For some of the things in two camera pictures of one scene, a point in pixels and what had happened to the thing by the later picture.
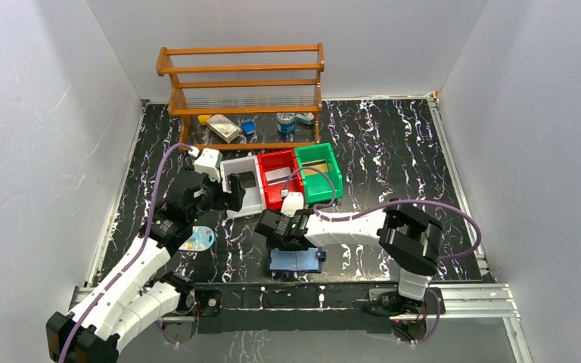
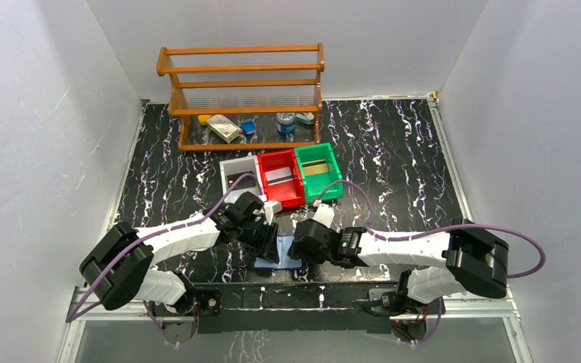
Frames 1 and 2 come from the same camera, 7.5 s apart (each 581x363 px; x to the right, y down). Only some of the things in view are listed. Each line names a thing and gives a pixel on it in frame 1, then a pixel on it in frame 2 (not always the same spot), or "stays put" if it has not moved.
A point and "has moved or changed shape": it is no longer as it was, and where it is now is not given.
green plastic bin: [318, 184] stays put
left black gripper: [225, 193] -> [261, 240]
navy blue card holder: [296, 259] has moved or changed shape
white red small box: [223, 128] stays put
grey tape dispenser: [306, 118] stays put
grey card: [247, 179] stays put
